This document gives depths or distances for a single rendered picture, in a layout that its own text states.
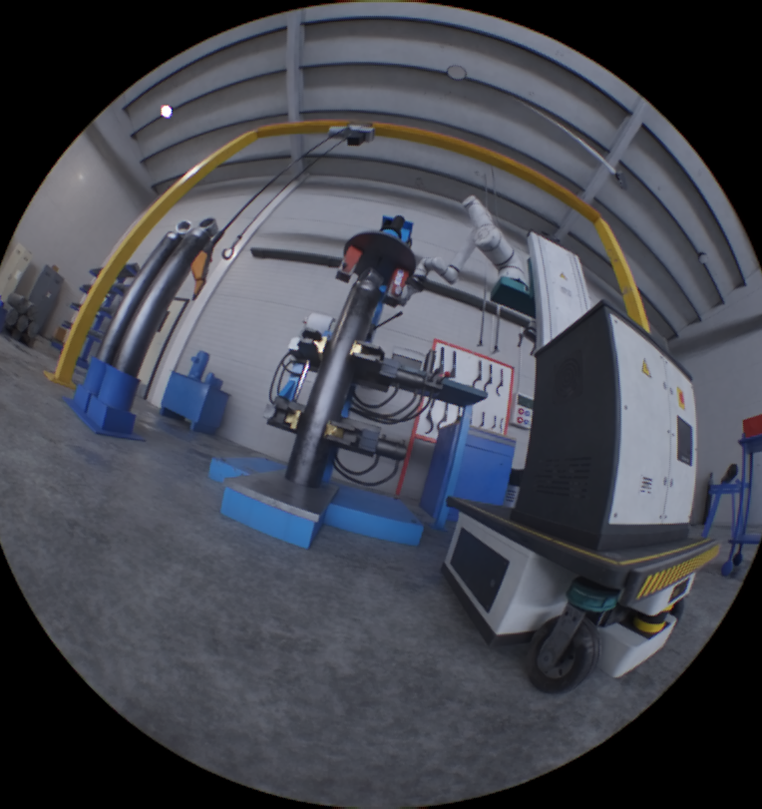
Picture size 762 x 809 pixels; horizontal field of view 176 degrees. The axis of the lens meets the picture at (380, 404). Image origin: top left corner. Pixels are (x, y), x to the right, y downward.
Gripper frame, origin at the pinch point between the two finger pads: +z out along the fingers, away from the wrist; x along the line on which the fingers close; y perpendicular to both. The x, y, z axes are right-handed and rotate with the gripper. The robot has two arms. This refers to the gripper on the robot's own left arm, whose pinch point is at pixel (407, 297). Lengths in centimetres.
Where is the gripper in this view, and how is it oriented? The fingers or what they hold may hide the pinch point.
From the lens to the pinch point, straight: 174.5
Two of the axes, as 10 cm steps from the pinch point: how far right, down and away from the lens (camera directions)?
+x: -8.1, -3.4, -4.8
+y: -3.6, -3.6, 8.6
